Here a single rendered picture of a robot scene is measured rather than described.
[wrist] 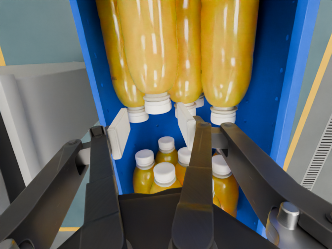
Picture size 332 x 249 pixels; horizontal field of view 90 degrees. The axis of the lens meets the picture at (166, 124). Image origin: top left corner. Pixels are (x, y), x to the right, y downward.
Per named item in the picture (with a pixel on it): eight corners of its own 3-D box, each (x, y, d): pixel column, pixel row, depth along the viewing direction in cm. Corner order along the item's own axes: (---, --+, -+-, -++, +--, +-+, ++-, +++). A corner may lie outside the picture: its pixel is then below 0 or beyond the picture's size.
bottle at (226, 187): (232, 257, 34) (240, 185, 27) (198, 243, 37) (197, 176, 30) (234, 226, 40) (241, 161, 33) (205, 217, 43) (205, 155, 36)
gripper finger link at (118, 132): (121, 159, 15) (113, 160, 15) (130, 129, 22) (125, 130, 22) (114, 129, 14) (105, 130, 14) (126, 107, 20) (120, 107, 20)
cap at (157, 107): (158, 102, 22) (159, 114, 23) (174, 95, 25) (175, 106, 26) (138, 100, 25) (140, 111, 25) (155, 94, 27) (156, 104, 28)
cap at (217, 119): (239, 113, 25) (238, 124, 26) (233, 105, 28) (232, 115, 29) (212, 114, 25) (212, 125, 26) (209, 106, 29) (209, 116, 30)
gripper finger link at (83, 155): (107, 164, 13) (68, 168, 13) (119, 137, 18) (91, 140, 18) (103, 147, 13) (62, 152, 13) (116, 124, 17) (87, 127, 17)
